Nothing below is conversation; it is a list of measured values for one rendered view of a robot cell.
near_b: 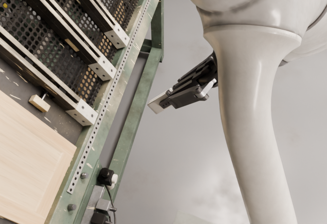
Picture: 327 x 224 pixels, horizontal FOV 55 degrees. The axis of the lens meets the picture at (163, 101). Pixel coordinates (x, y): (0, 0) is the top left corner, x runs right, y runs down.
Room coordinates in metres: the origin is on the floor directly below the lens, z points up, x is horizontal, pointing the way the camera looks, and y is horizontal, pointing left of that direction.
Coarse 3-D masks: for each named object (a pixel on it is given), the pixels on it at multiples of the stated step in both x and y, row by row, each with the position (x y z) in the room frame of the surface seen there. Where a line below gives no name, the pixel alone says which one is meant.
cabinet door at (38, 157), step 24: (0, 96) 0.67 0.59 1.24; (0, 120) 0.60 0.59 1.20; (24, 120) 0.64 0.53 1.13; (0, 144) 0.52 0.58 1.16; (24, 144) 0.56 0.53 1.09; (48, 144) 0.60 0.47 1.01; (72, 144) 0.64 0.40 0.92; (0, 168) 0.45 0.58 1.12; (24, 168) 0.48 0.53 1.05; (48, 168) 0.51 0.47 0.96; (0, 192) 0.37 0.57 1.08; (24, 192) 0.40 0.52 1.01; (48, 192) 0.42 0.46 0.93; (0, 216) 0.30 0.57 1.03; (24, 216) 0.32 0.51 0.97
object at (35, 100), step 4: (32, 96) 0.74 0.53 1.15; (36, 96) 0.74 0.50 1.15; (32, 100) 0.72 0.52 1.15; (36, 100) 0.72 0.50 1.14; (40, 100) 0.73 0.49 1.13; (36, 104) 0.71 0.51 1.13; (40, 104) 0.72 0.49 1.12; (44, 104) 0.72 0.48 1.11; (48, 104) 0.73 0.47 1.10; (40, 108) 0.71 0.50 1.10; (44, 108) 0.71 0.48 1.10; (48, 108) 0.72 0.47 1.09
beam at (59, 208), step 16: (144, 0) 1.66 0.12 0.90; (128, 32) 1.38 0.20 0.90; (144, 32) 1.46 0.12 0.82; (112, 64) 1.14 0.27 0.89; (128, 64) 1.18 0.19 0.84; (112, 80) 1.03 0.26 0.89; (112, 96) 0.95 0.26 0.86; (112, 112) 0.87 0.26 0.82; (80, 144) 0.65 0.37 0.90; (96, 144) 0.68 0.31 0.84; (96, 160) 0.62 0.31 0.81; (64, 176) 0.51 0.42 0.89; (80, 176) 0.52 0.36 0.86; (64, 192) 0.43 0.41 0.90; (80, 192) 0.46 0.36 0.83; (64, 208) 0.38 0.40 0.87
